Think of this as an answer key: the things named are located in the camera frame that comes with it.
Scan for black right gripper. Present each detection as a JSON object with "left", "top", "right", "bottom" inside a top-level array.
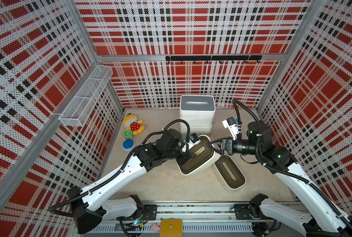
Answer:
[{"left": 206, "top": 137, "right": 260, "bottom": 157}]

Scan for cream tissue box dark lid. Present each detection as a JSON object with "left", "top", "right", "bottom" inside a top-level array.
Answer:
[{"left": 178, "top": 135, "right": 221, "bottom": 176}]

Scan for white box bamboo lid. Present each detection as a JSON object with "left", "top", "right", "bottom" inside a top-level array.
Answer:
[
  {"left": 180, "top": 124, "right": 212, "bottom": 135},
  {"left": 181, "top": 118, "right": 214, "bottom": 127}
]

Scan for cream box dark lid front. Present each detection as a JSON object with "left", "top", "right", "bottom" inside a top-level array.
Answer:
[{"left": 212, "top": 155, "right": 247, "bottom": 192}]

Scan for white tissue box grey lid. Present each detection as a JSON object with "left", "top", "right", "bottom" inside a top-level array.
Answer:
[{"left": 179, "top": 95, "right": 216, "bottom": 119}]

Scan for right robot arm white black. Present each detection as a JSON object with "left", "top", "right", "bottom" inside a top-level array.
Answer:
[{"left": 207, "top": 100, "right": 352, "bottom": 237}]

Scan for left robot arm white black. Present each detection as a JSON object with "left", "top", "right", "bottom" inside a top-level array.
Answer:
[{"left": 48, "top": 119, "right": 199, "bottom": 235}]

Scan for blue lid white jar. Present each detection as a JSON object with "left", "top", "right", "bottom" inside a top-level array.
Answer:
[{"left": 122, "top": 139, "right": 136, "bottom": 152}]

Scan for green lid air freshener jar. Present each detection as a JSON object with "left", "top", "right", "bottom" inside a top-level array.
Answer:
[{"left": 123, "top": 129, "right": 133, "bottom": 140}]

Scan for yellow plush toy red dots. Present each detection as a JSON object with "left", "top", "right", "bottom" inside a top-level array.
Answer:
[{"left": 122, "top": 114, "right": 145, "bottom": 135}]

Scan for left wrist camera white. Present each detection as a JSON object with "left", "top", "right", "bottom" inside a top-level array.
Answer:
[{"left": 181, "top": 133, "right": 201, "bottom": 153}]

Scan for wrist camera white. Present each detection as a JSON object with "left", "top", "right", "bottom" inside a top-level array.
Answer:
[
  {"left": 222, "top": 117, "right": 242, "bottom": 140},
  {"left": 181, "top": 133, "right": 201, "bottom": 153}
]

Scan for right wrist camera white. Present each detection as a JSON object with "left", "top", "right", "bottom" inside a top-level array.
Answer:
[{"left": 222, "top": 117, "right": 242, "bottom": 140}]

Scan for yellow block on rail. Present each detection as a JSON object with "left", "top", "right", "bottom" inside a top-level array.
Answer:
[{"left": 160, "top": 218, "right": 183, "bottom": 237}]

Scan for pink small object on rail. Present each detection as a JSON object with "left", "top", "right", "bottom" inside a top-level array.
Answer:
[{"left": 151, "top": 223, "right": 161, "bottom": 233}]

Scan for black wall hook rail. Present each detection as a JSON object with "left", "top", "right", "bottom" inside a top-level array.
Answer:
[{"left": 165, "top": 55, "right": 263, "bottom": 62}]

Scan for white wire mesh wall basket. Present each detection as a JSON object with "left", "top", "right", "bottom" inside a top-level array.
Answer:
[{"left": 59, "top": 65, "right": 112, "bottom": 127}]

